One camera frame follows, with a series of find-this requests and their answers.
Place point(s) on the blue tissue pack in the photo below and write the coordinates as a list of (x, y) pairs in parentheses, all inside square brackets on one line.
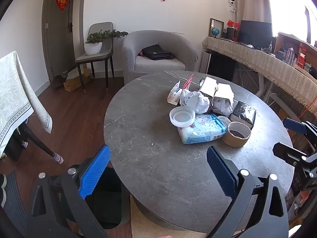
[(201, 130)]

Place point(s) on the brown tape roll core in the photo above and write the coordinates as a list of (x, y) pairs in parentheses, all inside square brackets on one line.
[(235, 138)]

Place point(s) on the grey armchair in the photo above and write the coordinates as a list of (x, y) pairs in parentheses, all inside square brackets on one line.
[(131, 54)]

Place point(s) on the beige rug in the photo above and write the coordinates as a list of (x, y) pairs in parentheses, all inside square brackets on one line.
[(148, 224)]

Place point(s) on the red and white card packet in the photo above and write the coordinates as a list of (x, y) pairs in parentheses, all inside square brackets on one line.
[(188, 82)]

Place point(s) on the black monitor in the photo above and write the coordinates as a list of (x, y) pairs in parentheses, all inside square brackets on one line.
[(255, 32)]

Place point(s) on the beige fringed desk cloth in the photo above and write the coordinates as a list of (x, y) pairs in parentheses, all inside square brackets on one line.
[(272, 64)]

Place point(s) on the black plastic package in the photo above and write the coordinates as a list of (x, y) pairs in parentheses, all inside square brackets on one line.
[(244, 114)]

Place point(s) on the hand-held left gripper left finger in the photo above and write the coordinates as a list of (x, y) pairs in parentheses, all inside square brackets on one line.
[(95, 171)]

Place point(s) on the grey door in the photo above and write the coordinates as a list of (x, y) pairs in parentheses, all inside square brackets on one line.
[(57, 42)]

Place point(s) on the small clear lid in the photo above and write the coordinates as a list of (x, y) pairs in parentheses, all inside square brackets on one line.
[(224, 120)]

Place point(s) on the white security camera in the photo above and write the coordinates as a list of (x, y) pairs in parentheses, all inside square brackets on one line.
[(232, 1)]

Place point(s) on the white cardboard box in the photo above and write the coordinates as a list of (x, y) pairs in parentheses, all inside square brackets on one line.
[(224, 91), (209, 86)]

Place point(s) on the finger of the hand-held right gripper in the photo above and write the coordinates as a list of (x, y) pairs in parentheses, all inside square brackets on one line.
[(294, 126), (287, 152)]

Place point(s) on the wooden desk shelf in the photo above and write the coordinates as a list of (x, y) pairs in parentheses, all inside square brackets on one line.
[(294, 52)]

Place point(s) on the table with patterned tablecloth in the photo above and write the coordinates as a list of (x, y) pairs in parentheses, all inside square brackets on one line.
[(14, 91)]

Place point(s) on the small blue globe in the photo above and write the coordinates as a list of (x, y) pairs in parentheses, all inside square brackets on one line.
[(215, 31)]

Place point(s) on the white plastic bag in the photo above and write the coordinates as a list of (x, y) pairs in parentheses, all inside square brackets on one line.
[(195, 101)]

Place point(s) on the wooden picture frame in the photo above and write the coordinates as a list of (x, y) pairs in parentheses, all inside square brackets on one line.
[(211, 27)]

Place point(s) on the red door decoration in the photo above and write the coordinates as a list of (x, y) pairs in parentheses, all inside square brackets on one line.
[(62, 2)]

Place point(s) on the grey cat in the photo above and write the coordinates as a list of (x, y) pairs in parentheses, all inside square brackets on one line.
[(59, 80)]

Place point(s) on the black cabinet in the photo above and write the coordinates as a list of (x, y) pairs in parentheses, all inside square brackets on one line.
[(221, 67)]

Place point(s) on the grey dining chair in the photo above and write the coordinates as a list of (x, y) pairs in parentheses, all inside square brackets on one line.
[(99, 53)]

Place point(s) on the small red flags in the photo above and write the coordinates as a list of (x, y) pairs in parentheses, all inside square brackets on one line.
[(233, 24)]

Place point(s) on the dark ribbed floor mat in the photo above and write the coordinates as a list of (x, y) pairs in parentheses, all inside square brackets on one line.
[(14, 203)]

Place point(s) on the black handbag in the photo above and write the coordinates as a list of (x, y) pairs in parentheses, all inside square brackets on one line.
[(157, 52)]

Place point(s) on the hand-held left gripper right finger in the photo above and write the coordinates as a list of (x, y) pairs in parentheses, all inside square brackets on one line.
[(220, 171)]

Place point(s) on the potted plant in white pot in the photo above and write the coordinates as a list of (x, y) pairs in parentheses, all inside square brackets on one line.
[(93, 47)]

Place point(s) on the grey plastic bag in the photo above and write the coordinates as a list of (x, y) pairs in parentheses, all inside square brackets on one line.
[(221, 107)]

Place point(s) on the white plastic lid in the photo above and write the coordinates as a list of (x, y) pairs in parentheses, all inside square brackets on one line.
[(182, 116)]

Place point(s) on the white printed packet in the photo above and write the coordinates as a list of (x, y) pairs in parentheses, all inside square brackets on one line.
[(174, 94)]

